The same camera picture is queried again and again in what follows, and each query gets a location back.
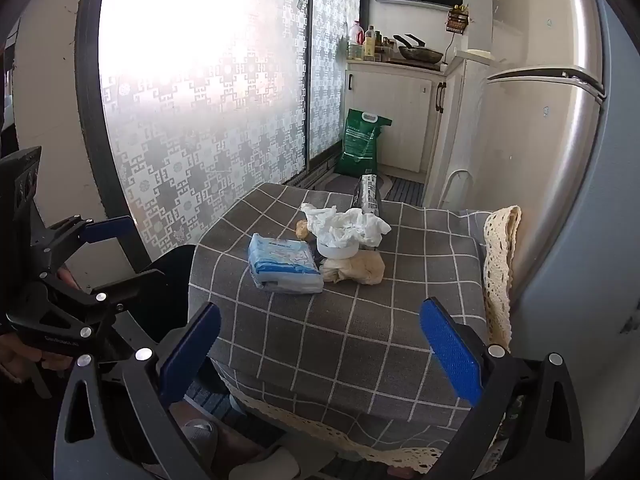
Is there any silver refrigerator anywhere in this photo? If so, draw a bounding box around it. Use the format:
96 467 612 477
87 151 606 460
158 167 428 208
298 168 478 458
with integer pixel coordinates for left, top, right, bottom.
477 0 640 386

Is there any green sack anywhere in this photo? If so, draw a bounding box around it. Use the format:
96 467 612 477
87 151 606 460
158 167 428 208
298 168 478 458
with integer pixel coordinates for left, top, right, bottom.
334 108 393 177

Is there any blue white tissue pack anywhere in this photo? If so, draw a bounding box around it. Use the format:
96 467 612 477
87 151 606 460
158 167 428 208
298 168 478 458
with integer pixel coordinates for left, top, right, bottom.
248 232 325 294

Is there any frosted patterned sliding door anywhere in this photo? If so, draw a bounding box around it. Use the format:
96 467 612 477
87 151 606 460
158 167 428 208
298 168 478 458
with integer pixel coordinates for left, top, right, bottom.
75 0 362 261

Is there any dark striped floor mat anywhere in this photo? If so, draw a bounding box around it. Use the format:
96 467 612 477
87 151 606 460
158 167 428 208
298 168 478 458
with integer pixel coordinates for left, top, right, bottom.
387 176 427 206

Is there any white tissue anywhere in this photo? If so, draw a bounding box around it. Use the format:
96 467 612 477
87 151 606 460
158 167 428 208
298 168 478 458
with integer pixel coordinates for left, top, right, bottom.
301 203 392 250

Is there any cream kitchen cabinet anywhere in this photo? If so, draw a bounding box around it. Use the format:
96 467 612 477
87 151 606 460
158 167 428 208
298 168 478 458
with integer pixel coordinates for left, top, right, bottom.
345 50 496 206

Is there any hanging wall rack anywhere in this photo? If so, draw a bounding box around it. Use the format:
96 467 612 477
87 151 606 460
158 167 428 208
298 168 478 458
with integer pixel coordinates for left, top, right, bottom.
446 4 471 35

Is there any cream lace cloth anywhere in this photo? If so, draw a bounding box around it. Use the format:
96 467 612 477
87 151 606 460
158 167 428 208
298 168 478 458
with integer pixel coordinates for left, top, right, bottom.
482 205 523 352

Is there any white cup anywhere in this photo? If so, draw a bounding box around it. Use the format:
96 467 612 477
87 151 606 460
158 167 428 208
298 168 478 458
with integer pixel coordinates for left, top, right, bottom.
316 240 360 260

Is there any person's left hand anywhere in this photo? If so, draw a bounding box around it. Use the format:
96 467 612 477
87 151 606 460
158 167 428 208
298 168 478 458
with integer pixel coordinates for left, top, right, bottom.
0 330 76 387

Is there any brown paper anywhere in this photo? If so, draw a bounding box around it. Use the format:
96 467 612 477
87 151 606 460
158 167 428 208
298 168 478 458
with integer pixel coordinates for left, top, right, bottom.
320 251 386 286

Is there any white plastic chair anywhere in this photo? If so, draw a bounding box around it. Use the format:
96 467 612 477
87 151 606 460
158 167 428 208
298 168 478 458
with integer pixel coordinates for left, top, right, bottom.
442 169 473 208

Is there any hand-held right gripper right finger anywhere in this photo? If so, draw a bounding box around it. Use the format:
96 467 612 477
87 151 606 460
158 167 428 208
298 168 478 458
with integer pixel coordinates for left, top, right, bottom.
419 296 586 480

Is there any black white printed packet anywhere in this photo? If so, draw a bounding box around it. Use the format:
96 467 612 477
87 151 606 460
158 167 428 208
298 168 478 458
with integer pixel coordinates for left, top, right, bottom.
354 174 382 216

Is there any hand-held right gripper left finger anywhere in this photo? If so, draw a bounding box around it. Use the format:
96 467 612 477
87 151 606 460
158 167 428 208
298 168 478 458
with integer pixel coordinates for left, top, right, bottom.
54 302 222 480

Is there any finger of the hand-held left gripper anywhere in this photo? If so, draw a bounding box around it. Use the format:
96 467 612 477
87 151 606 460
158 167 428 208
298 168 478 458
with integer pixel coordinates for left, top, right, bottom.
30 215 136 271
75 268 167 321

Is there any grey checked tablecloth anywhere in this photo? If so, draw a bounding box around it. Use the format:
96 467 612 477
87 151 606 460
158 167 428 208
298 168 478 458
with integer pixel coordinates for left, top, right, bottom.
187 181 523 473

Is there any black frying pan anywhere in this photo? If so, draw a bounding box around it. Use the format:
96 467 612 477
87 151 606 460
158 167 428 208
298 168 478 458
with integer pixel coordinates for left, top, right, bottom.
393 34 445 63

